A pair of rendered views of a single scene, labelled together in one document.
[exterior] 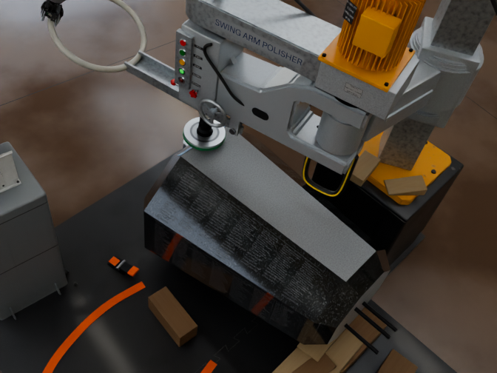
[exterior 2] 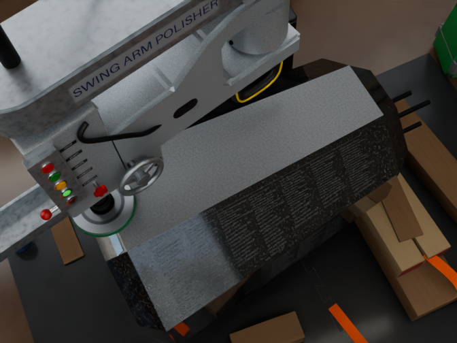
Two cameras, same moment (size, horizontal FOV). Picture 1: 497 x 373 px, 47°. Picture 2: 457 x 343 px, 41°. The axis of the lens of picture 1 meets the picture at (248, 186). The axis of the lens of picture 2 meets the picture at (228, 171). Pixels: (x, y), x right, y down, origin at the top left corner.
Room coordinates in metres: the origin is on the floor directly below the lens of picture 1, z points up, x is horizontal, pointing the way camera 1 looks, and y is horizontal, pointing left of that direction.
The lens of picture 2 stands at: (1.23, 0.67, 2.77)
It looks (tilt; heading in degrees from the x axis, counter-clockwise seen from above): 65 degrees down; 305
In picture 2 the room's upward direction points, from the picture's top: 6 degrees counter-clockwise
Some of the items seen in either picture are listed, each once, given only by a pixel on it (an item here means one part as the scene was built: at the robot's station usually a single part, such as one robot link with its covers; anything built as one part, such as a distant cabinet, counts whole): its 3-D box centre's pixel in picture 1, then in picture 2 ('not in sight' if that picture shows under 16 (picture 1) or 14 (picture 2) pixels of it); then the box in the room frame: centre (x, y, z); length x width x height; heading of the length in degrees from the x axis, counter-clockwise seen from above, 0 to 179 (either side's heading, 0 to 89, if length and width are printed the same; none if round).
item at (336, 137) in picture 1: (342, 124); (255, 9); (1.78, -0.34, 1.37); 0.19 x 0.19 x 0.20
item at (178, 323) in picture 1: (172, 316); (266, 337); (1.40, 0.27, 0.07); 0.30 x 0.12 x 0.12; 49
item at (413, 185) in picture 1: (405, 185); not in sight; (2.04, -0.80, 0.80); 0.20 x 0.10 x 0.05; 105
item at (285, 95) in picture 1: (284, 105); (185, 70); (1.87, -0.08, 1.33); 0.74 x 0.23 x 0.49; 68
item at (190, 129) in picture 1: (204, 132); (102, 203); (2.03, 0.27, 0.90); 0.21 x 0.21 x 0.01
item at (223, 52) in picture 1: (225, 70); (88, 126); (2.00, 0.20, 1.35); 0.36 x 0.22 x 0.45; 68
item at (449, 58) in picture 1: (434, 73); not in sight; (2.27, -0.76, 1.36); 0.35 x 0.35 x 0.41
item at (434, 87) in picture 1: (410, 83); not in sight; (2.12, -0.63, 1.39); 0.74 x 0.34 x 0.25; 139
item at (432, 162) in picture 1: (394, 156); not in sight; (2.27, -0.76, 0.76); 0.49 x 0.49 x 0.05; 55
